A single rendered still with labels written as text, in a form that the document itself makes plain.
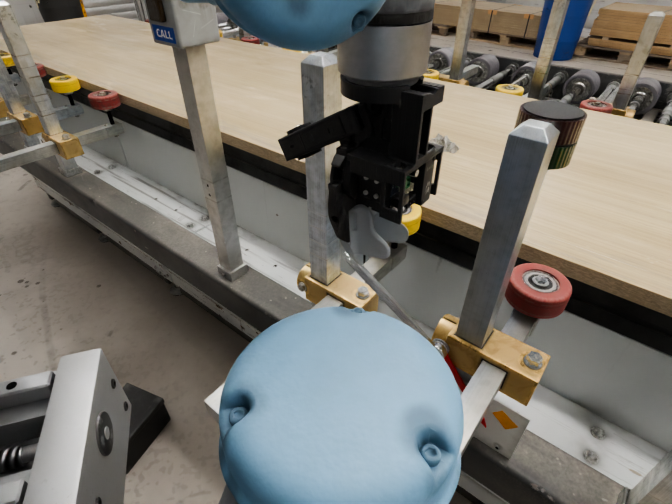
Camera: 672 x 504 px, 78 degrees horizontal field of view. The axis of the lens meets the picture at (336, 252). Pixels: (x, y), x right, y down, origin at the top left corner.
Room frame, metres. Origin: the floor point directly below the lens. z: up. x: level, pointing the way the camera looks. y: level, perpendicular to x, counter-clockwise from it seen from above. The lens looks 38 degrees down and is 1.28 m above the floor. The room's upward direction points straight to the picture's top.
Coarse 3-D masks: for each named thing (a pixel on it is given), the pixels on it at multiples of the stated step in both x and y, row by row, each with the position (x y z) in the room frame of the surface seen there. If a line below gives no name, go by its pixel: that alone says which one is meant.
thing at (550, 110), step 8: (528, 104) 0.41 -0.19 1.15; (536, 104) 0.41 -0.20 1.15; (544, 104) 0.41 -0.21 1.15; (552, 104) 0.41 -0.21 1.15; (560, 104) 0.41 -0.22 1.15; (568, 104) 0.41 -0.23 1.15; (528, 112) 0.39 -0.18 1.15; (536, 112) 0.39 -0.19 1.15; (544, 112) 0.39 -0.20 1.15; (552, 112) 0.39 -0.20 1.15; (560, 112) 0.39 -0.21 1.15; (568, 112) 0.39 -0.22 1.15; (576, 112) 0.39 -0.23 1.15; (552, 120) 0.37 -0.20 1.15; (560, 120) 0.37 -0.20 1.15; (568, 120) 0.37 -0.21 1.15
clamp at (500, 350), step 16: (448, 320) 0.38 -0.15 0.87; (432, 336) 0.37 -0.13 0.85; (448, 336) 0.36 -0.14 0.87; (496, 336) 0.36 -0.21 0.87; (448, 352) 0.35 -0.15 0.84; (464, 352) 0.34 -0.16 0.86; (480, 352) 0.33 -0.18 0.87; (496, 352) 0.33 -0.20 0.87; (512, 352) 0.33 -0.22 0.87; (528, 352) 0.33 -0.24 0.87; (464, 368) 0.34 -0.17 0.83; (512, 368) 0.31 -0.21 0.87; (528, 368) 0.31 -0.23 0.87; (544, 368) 0.31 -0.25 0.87; (512, 384) 0.30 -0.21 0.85; (528, 384) 0.29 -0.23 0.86; (528, 400) 0.29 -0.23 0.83
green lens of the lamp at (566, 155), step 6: (576, 144) 0.38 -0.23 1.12; (558, 150) 0.37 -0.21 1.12; (564, 150) 0.37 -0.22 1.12; (570, 150) 0.37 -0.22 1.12; (552, 156) 0.37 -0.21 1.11; (558, 156) 0.37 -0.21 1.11; (564, 156) 0.37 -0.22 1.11; (570, 156) 0.38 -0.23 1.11; (552, 162) 0.37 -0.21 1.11; (558, 162) 0.37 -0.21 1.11; (564, 162) 0.37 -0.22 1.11; (552, 168) 0.37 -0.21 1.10; (558, 168) 0.37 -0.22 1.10
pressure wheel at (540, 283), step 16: (512, 272) 0.44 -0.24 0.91; (528, 272) 0.44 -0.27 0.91; (544, 272) 0.44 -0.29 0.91; (512, 288) 0.41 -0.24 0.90; (528, 288) 0.41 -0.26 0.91; (544, 288) 0.41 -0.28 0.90; (560, 288) 0.41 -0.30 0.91; (512, 304) 0.41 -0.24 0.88; (528, 304) 0.39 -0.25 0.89; (544, 304) 0.38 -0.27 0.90; (560, 304) 0.38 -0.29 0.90
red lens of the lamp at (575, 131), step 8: (520, 112) 0.40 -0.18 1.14; (584, 112) 0.39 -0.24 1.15; (520, 120) 0.40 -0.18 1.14; (544, 120) 0.37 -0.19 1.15; (576, 120) 0.37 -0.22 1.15; (584, 120) 0.38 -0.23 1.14; (560, 128) 0.37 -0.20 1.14; (568, 128) 0.37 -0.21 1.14; (576, 128) 0.37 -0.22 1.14; (560, 136) 0.37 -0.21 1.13; (568, 136) 0.37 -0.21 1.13; (576, 136) 0.37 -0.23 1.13; (560, 144) 0.37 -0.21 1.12; (568, 144) 0.37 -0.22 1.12
